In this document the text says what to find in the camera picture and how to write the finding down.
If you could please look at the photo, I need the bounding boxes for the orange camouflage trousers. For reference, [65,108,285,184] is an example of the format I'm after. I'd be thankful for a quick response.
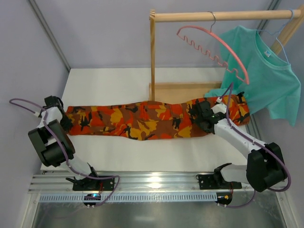
[62,94,251,141]

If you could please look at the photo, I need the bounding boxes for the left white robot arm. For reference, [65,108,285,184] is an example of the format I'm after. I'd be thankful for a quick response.
[28,96,101,191]

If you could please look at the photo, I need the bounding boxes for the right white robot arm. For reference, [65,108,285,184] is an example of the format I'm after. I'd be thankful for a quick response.
[192,101,288,192]

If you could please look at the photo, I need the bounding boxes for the pink plastic hanger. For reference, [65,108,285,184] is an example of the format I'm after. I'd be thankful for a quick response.
[176,25,250,84]

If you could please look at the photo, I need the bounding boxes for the wooden clothes rack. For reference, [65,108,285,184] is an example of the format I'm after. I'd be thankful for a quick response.
[148,9,304,103]

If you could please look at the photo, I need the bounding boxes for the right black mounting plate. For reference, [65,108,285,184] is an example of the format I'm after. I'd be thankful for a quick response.
[196,174,242,190]

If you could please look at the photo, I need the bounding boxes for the black mounting plate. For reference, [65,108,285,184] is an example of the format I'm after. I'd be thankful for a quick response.
[196,174,242,190]
[66,176,115,191]

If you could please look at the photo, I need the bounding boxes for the teal t-shirt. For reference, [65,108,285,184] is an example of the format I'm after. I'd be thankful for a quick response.
[205,26,301,126]

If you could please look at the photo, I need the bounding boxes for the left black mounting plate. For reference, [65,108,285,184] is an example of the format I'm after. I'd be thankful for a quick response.
[66,176,115,191]

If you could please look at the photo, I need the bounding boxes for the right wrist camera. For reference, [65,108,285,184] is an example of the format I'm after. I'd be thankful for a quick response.
[211,97,227,114]

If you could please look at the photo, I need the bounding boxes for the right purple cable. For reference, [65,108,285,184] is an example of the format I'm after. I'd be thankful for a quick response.
[216,82,292,209]

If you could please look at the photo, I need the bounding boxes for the slotted cable duct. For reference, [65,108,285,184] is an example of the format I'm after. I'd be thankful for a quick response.
[38,192,217,204]

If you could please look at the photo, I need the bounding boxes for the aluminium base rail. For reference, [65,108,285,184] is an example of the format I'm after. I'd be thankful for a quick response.
[28,171,288,192]

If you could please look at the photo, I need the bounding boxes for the light blue wire hanger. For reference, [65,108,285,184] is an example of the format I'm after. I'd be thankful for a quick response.
[256,9,295,65]

